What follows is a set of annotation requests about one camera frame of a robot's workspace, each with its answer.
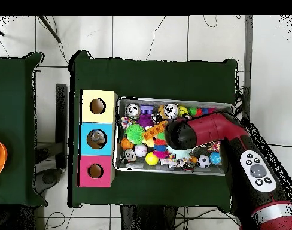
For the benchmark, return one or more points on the grey stand base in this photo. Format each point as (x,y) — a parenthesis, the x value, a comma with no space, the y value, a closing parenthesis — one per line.
(49,178)

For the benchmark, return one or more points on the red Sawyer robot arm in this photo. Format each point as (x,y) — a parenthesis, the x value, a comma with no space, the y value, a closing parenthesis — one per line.
(213,130)

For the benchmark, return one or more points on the dark green table cloth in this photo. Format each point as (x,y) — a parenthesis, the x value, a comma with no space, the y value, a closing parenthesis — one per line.
(155,79)
(14,95)

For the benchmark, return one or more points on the soccer ball toy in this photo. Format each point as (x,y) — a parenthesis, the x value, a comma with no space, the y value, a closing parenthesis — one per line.
(203,161)

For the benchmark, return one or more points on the silver drink can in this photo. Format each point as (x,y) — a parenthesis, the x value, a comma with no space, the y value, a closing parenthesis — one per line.
(132,111)

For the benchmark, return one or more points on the wooden box with three holes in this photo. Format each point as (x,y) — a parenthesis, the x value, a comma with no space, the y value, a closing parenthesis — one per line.
(98,117)

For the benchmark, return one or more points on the orange toy building block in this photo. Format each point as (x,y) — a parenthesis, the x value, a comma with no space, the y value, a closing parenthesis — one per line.
(154,131)

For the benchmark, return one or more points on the green spiky rubber ball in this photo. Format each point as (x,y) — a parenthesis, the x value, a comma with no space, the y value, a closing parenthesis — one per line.
(134,133)

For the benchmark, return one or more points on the blue globe ball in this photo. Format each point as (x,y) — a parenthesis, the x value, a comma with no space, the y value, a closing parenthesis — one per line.
(215,158)

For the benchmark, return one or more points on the crushed silver can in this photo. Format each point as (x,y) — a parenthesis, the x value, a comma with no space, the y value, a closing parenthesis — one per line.
(171,111)

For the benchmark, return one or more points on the purple monster toy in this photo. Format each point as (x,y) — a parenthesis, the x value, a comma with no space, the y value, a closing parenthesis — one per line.
(144,121)

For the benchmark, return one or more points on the black tripod leg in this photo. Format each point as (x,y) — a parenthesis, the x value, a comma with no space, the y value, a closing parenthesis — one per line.
(50,29)

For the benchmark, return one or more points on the mint knitted cloth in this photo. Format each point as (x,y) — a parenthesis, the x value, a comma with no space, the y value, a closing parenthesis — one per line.
(182,153)

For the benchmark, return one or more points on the yellow smiley ball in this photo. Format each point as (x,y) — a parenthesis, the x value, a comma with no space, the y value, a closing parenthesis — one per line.
(182,110)

